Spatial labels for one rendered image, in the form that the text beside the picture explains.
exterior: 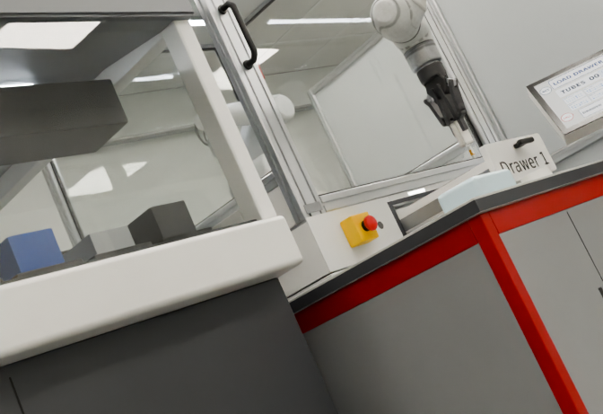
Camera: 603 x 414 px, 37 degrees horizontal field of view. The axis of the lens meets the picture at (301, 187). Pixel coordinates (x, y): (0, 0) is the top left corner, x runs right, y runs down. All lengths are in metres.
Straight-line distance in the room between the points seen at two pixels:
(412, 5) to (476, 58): 2.13
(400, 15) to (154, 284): 1.07
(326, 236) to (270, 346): 0.56
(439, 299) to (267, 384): 0.35
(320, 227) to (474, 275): 0.65
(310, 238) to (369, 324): 0.43
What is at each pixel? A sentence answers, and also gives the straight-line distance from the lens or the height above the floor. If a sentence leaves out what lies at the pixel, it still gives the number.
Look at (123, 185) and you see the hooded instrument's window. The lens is 1.61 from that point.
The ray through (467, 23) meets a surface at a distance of 4.48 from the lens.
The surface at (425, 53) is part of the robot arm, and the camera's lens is 2.48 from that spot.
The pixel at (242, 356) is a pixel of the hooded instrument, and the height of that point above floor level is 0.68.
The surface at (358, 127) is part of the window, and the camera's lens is 2.55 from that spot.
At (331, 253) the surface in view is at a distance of 2.22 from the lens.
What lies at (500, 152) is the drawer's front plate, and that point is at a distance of 2.32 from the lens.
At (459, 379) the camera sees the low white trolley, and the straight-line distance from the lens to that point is 1.76.
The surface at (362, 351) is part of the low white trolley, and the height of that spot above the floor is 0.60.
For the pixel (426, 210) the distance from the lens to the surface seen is 2.41.
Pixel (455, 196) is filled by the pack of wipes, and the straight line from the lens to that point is 1.73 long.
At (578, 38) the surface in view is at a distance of 4.18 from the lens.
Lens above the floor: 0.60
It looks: 11 degrees up
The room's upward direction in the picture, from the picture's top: 25 degrees counter-clockwise
